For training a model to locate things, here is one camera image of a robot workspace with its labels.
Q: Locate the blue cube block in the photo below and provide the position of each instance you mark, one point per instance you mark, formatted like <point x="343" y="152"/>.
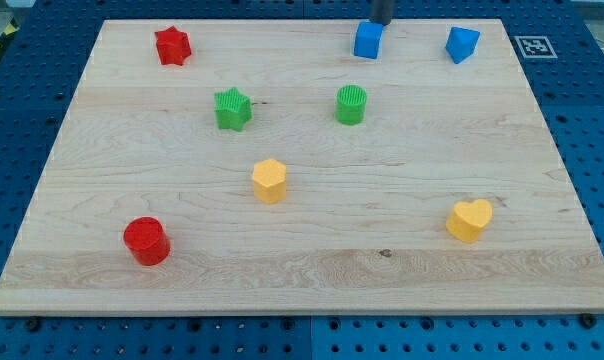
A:
<point x="367" y="39"/>

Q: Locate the wooden board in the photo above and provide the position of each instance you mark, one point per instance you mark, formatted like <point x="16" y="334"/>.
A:
<point x="362" y="227"/>

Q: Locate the yellow hexagon block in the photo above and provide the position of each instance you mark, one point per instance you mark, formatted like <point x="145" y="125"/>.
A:
<point x="269" y="181"/>

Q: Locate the green cylinder block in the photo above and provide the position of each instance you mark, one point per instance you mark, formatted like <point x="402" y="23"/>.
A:
<point x="350" y="105"/>

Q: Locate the green star block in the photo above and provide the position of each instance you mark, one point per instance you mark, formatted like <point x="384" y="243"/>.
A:
<point x="232" y="109"/>

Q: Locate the red cylinder block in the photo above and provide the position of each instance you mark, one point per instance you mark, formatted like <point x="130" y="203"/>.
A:
<point x="147" y="241"/>

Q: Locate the yellow heart block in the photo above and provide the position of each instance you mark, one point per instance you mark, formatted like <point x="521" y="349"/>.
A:
<point x="467" y="220"/>

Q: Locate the red star block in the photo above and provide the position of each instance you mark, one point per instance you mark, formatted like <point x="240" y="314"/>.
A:
<point x="173" y="46"/>

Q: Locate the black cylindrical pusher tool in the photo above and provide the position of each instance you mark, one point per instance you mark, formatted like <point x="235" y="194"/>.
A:
<point x="382" y="11"/>

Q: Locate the white fiducial marker tag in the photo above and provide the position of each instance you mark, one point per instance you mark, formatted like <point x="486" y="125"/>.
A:
<point x="535" y="47"/>

